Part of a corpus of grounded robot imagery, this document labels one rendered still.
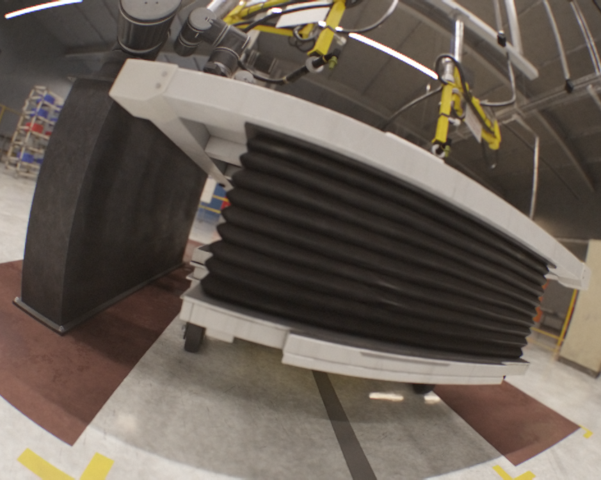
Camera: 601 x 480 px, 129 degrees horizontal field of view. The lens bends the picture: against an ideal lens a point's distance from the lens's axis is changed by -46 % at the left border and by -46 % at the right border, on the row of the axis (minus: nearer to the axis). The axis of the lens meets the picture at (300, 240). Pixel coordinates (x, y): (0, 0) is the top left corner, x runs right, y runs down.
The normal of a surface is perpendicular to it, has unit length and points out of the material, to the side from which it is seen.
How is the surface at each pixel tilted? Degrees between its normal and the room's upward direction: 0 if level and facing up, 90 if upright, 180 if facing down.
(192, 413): 0
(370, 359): 90
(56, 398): 0
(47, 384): 0
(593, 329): 90
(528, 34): 175
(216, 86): 90
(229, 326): 90
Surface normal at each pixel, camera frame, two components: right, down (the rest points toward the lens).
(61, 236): 0.15, 0.06
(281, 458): 0.31, -0.95
